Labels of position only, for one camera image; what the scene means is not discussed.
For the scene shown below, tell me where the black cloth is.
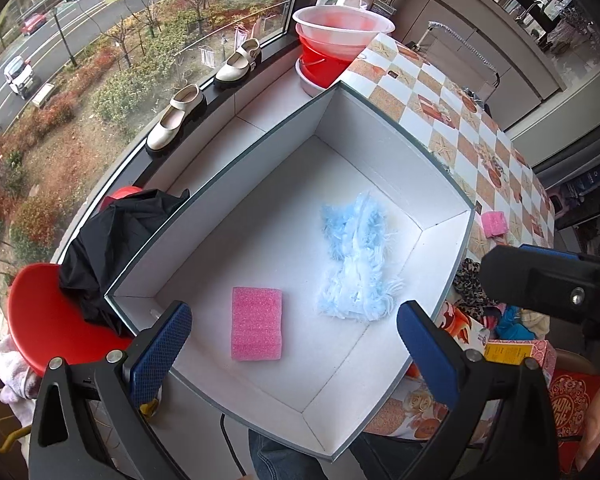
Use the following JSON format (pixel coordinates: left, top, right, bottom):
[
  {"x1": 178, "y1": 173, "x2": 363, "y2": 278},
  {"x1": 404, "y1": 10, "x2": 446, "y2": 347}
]
[{"x1": 58, "y1": 188, "x2": 191, "y2": 336}]

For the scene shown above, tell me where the translucent white basin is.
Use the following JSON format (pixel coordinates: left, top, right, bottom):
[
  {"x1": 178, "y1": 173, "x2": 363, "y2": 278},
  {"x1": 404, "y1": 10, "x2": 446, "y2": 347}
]
[{"x1": 292, "y1": 6, "x2": 396, "y2": 48}]

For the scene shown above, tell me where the corrugated metal hose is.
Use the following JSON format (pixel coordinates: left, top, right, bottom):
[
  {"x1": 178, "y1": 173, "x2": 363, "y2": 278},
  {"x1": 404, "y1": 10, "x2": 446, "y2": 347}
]
[{"x1": 427, "y1": 21, "x2": 501, "y2": 86}]

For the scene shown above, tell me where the large white storage box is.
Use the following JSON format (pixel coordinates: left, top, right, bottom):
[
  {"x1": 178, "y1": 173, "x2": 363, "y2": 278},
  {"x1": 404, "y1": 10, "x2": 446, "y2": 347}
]
[{"x1": 103, "y1": 81, "x2": 477, "y2": 462}]

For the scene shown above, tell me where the leopard print scrunchie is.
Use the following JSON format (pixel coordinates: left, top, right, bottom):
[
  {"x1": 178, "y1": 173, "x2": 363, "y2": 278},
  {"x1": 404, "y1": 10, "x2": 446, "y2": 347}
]
[{"x1": 452, "y1": 258, "x2": 501, "y2": 311}]

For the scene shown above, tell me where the blue crinkled cloth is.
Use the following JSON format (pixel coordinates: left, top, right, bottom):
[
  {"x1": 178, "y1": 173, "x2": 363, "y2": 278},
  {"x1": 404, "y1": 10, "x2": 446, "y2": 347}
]
[{"x1": 495, "y1": 307, "x2": 526, "y2": 339}]

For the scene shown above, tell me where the black cable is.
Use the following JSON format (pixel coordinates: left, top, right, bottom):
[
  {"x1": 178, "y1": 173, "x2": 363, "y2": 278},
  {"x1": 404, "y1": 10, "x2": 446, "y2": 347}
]
[{"x1": 219, "y1": 412, "x2": 248, "y2": 478}]

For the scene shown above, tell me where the pale pink cloth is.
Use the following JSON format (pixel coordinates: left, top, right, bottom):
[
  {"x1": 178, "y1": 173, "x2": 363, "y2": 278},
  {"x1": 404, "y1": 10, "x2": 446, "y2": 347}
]
[{"x1": 0, "y1": 337, "x2": 43, "y2": 406}]

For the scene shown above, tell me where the red patterned packet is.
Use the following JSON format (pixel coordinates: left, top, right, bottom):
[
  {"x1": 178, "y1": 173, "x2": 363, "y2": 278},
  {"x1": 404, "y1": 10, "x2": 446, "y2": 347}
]
[{"x1": 550, "y1": 369, "x2": 600, "y2": 446}]

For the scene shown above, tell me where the yellow hanger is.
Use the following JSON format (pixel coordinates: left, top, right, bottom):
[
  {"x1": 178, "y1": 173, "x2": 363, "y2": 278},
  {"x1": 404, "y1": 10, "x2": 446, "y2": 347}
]
[{"x1": 0, "y1": 372, "x2": 36, "y2": 456}]

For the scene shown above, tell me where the person's jeans leg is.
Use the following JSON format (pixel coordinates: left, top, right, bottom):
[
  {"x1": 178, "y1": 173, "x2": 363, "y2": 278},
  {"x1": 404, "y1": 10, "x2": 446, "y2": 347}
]
[{"x1": 247, "y1": 429, "x2": 431, "y2": 480}]

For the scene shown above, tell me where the cream ruffled cloth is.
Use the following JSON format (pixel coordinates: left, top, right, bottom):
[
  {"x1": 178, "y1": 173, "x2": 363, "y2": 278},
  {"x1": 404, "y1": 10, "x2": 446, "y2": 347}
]
[{"x1": 520, "y1": 310, "x2": 551, "y2": 340}]

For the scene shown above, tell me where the white van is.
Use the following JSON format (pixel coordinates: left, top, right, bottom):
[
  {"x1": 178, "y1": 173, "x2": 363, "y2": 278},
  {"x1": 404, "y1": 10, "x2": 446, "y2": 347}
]
[{"x1": 2, "y1": 55, "x2": 43, "y2": 100}]

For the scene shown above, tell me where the red bucket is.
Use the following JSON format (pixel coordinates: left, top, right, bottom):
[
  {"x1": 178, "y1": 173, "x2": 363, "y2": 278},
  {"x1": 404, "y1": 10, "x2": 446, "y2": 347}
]
[{"x1": 298, "y1": 35, "x2": 366, "y2": 88}]

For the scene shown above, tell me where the checked printed tablecloth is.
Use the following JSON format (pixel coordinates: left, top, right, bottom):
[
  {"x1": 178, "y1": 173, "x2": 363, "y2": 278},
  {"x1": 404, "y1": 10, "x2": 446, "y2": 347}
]
[{"x1": 337, "y1": 32, "x2": 557, "y2": 443}]

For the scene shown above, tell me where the light blue fluffy cloth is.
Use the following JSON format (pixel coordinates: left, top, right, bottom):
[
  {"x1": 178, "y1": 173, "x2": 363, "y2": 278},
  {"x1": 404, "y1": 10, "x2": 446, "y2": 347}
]
[{"x1": 316, "y1": 191, "x2": 406, "y2": 323}]

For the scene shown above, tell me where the pink sponge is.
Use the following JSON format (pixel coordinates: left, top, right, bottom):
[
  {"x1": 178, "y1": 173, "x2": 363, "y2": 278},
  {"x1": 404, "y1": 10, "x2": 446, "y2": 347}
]
[
  {"x1": 230, "y1": 286, "x2": 285, "y2": 361},
  {"x1": 481, "y1": 211, "x2": 509, "y2": 238}
]

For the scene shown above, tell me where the person's right hand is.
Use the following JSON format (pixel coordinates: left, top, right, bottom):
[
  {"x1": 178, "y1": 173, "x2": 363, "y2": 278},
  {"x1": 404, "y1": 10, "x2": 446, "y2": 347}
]
[{"x1": 580, "y1": 387, "x2": 600, "y2": 466}]

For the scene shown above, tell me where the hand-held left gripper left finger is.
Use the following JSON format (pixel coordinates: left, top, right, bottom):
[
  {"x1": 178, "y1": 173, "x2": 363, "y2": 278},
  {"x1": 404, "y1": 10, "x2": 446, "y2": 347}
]
[{"x1": 28, "y1": 301, "x2": 193, "y2": 480}]

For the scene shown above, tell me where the cream strap shoe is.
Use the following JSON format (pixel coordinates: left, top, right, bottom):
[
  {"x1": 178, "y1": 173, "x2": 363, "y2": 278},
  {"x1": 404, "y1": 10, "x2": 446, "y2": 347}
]
[
  {"x1": 215, "y1": 38, "x2": 262, "y2": 91},
  {"x1": 146, "y1": 84, "x2": 207, "y2": 157}
]

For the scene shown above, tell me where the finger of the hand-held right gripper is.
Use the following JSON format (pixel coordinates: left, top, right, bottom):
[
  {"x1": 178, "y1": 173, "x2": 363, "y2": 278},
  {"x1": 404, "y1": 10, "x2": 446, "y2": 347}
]
[
  {"x1": 519, "y1": 243, "x2": 600, "y2": 273},
  {"x1": 481, "y1": 246, "x2": 600, "y2": 322}
]

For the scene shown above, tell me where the pink tissue box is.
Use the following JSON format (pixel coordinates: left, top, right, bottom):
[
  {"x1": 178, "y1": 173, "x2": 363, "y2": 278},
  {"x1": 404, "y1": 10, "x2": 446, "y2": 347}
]
[{"x1": 484, "y1": 338, "x2": 557, "y2": 381}]

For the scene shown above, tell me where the red car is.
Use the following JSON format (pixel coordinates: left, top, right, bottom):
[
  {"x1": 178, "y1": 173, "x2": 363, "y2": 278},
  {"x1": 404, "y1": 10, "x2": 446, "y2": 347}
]
[{"x1": 20, "y1": 12, "x2": 48, "y2": 36}]

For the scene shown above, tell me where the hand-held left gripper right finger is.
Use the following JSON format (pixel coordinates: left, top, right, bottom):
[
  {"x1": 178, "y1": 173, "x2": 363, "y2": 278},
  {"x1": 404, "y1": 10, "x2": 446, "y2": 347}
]
[{"x1": 396, "y1": 300, "x2": 573, "y2": 480}]

